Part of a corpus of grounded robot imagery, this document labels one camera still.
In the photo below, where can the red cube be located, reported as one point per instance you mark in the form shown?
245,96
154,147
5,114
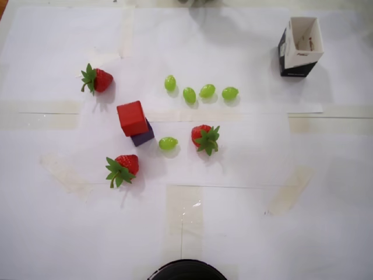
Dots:
131,119

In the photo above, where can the purple cube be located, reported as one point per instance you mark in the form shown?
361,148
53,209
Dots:
142,139

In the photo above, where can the red plastic strawberry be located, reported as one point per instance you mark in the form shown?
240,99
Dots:
128,163
199,132
102,80

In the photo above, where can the green plastic grape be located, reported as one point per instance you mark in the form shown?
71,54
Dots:
170,83
207,90
230,93
189,94
167,143

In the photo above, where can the white paper sheet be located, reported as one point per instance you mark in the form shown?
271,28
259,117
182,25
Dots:
247,154
233,58

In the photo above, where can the white and black carton box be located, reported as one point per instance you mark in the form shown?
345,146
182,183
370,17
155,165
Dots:
297,68

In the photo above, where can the black round object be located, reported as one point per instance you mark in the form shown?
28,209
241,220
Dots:
186,272

